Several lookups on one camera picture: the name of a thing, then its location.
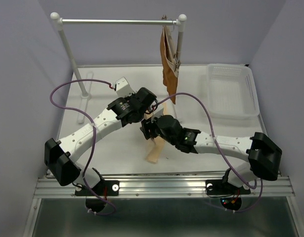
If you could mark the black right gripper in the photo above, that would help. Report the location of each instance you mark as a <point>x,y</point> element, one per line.
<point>149,124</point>

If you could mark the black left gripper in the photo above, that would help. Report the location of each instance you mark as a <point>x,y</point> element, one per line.
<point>128,98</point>

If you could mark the beige underwear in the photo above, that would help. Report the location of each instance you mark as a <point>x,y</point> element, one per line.
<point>155,147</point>

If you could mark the wooden clip hanger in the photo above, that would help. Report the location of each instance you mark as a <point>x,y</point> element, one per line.
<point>151,116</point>

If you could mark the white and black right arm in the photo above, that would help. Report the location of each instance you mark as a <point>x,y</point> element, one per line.
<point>260,155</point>

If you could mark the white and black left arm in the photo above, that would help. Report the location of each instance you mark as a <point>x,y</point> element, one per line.
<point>61,157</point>

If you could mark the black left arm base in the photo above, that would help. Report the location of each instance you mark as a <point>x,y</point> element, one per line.
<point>101,190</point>

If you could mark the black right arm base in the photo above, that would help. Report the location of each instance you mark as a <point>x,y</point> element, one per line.
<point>228,194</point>

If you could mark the brown underwear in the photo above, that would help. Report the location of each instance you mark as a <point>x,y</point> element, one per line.
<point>170,81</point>

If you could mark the wooden hanger with brown underwear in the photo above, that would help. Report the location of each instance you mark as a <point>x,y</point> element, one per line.
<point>168,51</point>

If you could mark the white clothes rack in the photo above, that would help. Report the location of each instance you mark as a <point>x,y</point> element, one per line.
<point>116,54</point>

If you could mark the white plastic basket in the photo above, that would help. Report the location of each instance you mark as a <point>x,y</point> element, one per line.
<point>231,91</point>

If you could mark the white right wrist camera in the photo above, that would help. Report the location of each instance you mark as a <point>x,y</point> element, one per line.
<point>158,112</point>

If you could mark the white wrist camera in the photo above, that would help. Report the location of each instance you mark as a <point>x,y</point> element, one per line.
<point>158,112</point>
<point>123,88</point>

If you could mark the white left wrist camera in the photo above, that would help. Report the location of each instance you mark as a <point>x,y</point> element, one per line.
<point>123,88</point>

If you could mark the aluminium mounting rail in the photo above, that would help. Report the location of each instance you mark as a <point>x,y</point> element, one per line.
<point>188,185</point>

